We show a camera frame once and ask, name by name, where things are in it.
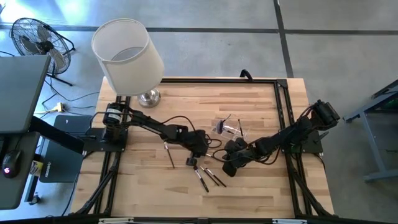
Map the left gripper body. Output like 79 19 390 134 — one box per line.
187 134 210 159

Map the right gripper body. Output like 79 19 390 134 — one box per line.
231 149 254 167

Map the large fluffy powder brush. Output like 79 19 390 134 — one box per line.
216 113 232 135

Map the clear acrylic organizer container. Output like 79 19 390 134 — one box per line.
211 118 250 143

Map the black chair back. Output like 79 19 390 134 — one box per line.
239 68 254 82

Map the silver aluminium bar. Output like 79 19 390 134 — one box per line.
272 218 308 224
98 217 135 224

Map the table lamp white shade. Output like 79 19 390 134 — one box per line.
91 17 165 109

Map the black computer case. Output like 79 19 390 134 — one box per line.
39 114 95 184

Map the black diagonal desk bar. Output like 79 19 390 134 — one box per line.
29 116 85 155

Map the yellow label sticker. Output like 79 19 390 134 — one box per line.
30 159 44 177

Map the dark desk surface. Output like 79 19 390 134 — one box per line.
0 130 41 210

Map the black computer mouse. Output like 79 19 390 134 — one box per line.
2 149 23 179

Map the grey desk top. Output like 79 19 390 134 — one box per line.
0 55 52 134

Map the black floor fan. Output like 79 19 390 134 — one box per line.
9 17 76 87

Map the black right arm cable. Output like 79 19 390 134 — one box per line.
211 148 282 166

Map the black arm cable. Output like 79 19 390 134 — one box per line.
211 148 282 166
161 115 223 156

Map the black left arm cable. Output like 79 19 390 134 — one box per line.
161 115 223 156

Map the black aluminium table frame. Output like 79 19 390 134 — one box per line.
70 77 336 224

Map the grey metal table frame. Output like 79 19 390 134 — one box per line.
342 79 398 183

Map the black floor cable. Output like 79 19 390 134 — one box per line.
43 76 100 103

